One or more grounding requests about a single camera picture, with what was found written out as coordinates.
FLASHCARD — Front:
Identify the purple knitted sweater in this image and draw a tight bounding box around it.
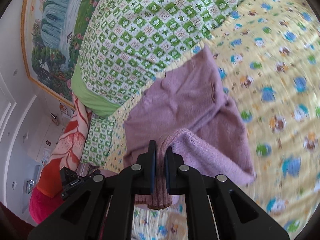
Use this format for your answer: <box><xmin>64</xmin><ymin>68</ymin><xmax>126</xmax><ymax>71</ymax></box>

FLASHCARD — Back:
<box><xmin>123</xmin><ymin>46</ymin><xmax>255</xmax><ymax>210</ymax></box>

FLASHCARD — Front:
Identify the framed landscape wall painting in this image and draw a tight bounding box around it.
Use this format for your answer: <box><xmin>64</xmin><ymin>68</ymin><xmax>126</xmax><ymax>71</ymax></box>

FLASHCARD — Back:
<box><xmin>21</xmin><ymin>0</ymin><xmax>99</xmax><ymax>106</ymax></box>

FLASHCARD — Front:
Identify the red orange floral blanket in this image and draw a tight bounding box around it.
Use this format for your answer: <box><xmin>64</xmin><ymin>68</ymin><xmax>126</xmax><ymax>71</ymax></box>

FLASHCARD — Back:
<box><xmin>29</xmin><ymin>94</ymin><xmax>92</xmax><ymax>224</ymax></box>

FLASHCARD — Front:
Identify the yellow bear print bedsheet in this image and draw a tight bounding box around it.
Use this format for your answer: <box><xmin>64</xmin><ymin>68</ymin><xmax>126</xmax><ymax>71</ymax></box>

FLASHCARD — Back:
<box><xmin>103</xmin><ymin>0</ymin><xmax>320</xmax><ymax>240</ymax></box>

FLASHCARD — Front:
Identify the green patterned pillow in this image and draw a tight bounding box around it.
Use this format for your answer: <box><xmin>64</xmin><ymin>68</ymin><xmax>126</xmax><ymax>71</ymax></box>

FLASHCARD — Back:
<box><xmin>81</xmin><ymin>114</ymin><xmax>115</xmax><ymax>167</ymax></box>

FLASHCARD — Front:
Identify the green white checkered quilt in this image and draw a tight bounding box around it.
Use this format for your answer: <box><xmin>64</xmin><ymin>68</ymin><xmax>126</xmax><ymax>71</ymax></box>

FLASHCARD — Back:
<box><xmin>71</xmin><ymin>0</ymin><xmax>243</xmax><ymax>116</ymax></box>

